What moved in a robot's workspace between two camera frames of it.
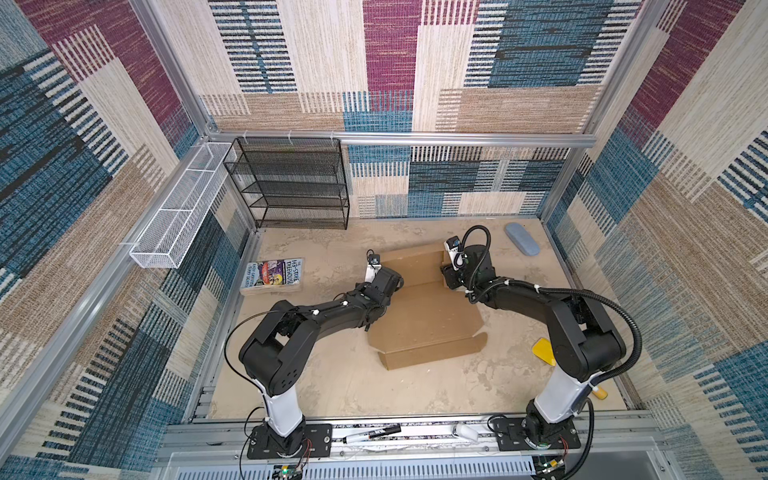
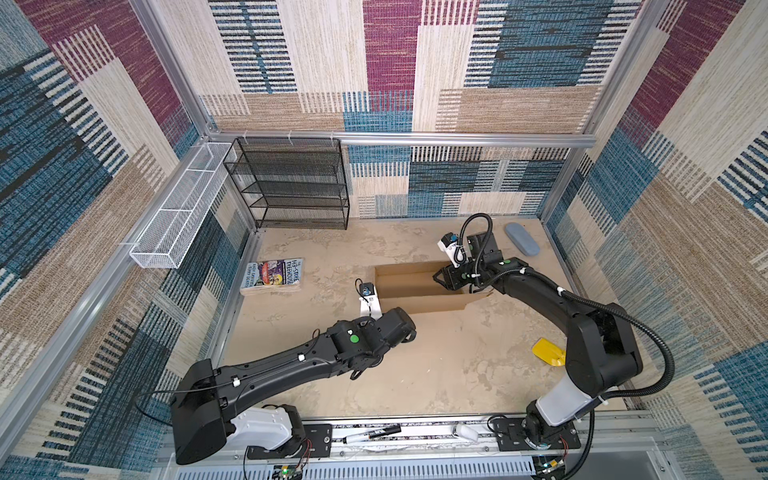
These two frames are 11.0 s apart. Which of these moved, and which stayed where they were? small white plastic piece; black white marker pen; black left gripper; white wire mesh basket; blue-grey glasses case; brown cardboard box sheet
Moved: brown cardboard box sheet; black left gripper
Stayed: small white plastic piece; white wire mesh basket; blue-grey glasses case; black white marker pen
